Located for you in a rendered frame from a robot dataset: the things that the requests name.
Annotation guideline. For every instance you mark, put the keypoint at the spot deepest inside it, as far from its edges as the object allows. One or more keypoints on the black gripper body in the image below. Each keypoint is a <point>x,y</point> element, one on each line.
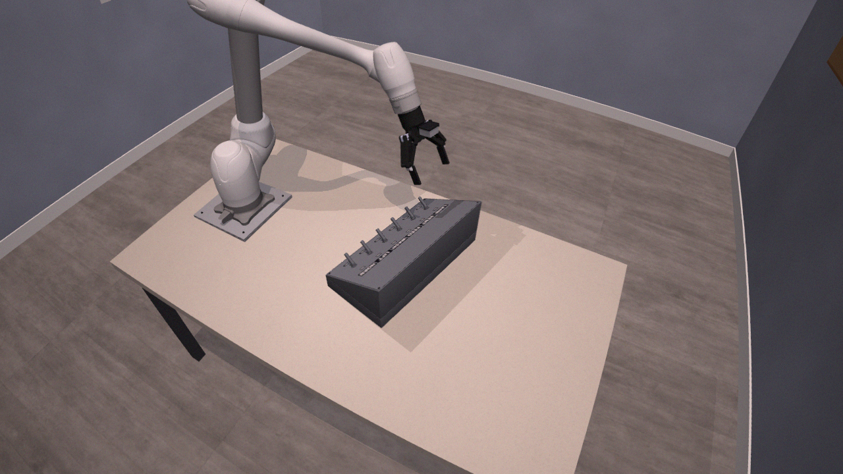
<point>410,120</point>

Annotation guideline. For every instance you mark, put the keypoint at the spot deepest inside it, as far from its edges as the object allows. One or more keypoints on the dark grey control console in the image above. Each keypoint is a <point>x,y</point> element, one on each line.
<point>387,272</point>

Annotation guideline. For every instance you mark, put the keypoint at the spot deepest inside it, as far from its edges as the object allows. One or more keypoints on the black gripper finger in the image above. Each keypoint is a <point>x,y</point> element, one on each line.
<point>439,141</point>
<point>407,154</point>

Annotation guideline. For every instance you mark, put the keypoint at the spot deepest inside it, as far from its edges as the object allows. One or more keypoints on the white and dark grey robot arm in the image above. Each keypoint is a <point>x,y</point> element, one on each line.
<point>236,164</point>

